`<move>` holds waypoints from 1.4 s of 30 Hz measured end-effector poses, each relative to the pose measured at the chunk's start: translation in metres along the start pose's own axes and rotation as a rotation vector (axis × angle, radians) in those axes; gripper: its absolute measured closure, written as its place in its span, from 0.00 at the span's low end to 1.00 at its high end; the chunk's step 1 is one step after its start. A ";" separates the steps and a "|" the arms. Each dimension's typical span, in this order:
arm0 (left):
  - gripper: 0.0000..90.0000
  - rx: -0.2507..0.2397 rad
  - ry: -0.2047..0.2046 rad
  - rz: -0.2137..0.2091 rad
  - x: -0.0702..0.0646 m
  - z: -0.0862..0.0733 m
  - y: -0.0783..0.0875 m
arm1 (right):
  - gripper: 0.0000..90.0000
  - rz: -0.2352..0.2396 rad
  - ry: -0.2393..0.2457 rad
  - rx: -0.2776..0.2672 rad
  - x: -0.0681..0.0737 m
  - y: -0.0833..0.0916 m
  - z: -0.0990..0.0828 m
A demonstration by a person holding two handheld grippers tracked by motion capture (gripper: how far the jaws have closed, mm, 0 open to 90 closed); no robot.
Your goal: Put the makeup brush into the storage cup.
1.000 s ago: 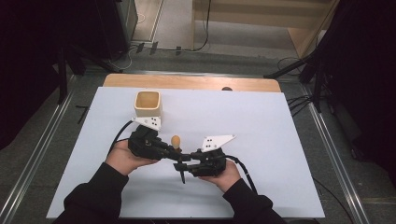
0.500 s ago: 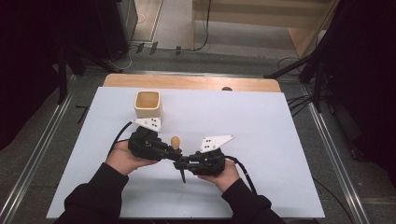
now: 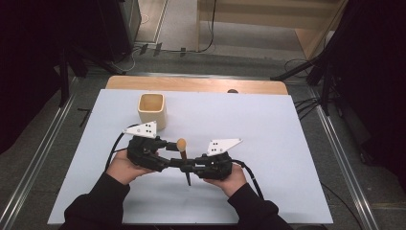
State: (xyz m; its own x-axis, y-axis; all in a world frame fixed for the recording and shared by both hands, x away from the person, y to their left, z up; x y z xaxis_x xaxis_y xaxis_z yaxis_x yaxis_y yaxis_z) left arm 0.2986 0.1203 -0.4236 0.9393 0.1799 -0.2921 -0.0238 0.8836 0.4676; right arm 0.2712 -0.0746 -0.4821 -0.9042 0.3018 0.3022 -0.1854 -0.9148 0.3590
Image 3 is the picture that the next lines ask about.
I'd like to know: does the bundle of black floor cables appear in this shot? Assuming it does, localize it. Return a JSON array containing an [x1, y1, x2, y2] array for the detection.
[[292, 97, 323, 122]]

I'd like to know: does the person's left hand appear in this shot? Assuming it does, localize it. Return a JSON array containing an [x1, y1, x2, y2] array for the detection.
[[105, 149, 157, 186]]

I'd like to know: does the black floor cable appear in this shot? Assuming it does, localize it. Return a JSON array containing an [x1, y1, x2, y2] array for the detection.
[[164, 0, 218, 55]]

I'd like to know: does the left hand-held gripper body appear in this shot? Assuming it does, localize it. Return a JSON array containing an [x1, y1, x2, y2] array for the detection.
[[123, 120, 170, 173]]

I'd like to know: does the cream square cup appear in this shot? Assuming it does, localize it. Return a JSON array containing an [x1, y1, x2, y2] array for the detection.
[[137, 92, 168, 131]]

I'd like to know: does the hand-held gripper cable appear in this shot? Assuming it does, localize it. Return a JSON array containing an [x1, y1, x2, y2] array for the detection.
[[104, 124, 141, 173], [231, 158, 265, 201]]

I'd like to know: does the black cabinet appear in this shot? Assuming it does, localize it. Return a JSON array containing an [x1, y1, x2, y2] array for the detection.
[[95, 0, 143, 64]]

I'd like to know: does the person's right hand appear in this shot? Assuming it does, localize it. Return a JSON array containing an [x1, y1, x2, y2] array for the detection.
[[203, 162, 248, 198]]

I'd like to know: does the left hand-held gripper cable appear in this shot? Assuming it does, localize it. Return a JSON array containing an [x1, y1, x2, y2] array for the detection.
[[104, 124, 141, 173]]

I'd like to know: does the right hand-held gripper cable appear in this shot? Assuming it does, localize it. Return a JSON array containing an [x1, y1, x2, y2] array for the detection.
[[231, 158, 265, 201]]

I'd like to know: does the black metal stand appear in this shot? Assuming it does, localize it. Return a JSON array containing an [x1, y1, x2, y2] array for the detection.
[[57, 47, 72, 108]]

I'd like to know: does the black tripod stand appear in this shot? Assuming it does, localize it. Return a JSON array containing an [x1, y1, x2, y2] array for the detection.
[[269, 47, 334, 117]]

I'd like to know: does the wooden platform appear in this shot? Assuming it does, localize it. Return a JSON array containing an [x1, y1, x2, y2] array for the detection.
[[195, 0, 350, 60]]

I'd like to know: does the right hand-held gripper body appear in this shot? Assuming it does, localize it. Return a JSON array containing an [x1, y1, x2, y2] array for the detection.
[[194, 137, 243, 180]]

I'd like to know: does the metal floor rail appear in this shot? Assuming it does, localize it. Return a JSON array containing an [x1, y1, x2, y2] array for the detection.
[[314, 95, 381, 230], [0, 94, 77, 230]]

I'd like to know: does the white table mat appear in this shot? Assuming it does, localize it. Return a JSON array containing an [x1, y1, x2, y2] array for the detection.
[[47, 88, 334, 225]]

